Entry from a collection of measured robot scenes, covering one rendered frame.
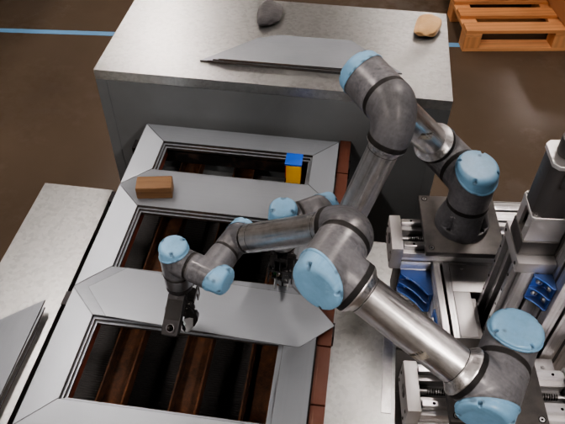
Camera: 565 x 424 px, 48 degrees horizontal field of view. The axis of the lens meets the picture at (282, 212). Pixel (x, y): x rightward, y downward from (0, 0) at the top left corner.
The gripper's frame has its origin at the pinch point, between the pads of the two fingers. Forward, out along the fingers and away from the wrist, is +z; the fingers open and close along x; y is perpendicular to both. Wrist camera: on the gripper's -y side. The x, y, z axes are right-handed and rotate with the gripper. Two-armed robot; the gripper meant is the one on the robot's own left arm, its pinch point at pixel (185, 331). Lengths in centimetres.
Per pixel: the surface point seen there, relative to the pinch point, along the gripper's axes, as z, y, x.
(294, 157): -4, 73, -22
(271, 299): 0.7, 14.8, -22.4
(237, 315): 0.8, 7.9, -13.6
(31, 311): 6.2, 3.9, 48.9
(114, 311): 0.8, 4.0, 22.0
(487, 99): 85, 243, -124
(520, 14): 69, 322, -149
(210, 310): 0.8, 8.5, -5.5
